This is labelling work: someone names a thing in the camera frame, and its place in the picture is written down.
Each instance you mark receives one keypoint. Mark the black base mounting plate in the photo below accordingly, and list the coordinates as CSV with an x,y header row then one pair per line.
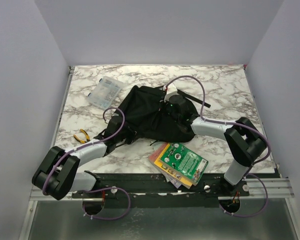
x,y
164,202

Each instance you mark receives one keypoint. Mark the yellow handled pliers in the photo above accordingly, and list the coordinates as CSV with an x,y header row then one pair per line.
x,y
82,136

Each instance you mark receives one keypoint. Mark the black student backpack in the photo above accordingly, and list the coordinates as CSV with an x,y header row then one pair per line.
x,y
145,117

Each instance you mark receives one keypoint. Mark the thin booklet under books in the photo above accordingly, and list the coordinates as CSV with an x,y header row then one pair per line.
x,y
172,180

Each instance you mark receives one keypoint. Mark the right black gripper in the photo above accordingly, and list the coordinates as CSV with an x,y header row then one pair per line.
x,y
168,99

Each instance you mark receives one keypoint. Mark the green cover book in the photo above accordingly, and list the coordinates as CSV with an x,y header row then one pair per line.
x,y
184,162

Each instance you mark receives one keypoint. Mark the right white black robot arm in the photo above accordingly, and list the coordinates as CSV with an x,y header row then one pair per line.
x,y
247,145

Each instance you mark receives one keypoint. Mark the yellow cover book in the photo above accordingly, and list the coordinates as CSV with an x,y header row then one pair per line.
x,y
158,147

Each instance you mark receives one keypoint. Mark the clear plastic storage box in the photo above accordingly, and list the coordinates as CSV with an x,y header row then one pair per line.
x,y
105,92

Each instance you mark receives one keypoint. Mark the aluminium extrusion rail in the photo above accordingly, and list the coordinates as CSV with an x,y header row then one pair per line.
x,y
267,188

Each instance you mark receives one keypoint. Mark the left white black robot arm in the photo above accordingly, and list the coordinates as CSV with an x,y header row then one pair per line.
x,y
57,174

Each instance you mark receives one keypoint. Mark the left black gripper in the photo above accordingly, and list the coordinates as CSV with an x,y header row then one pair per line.
x,y
129,135

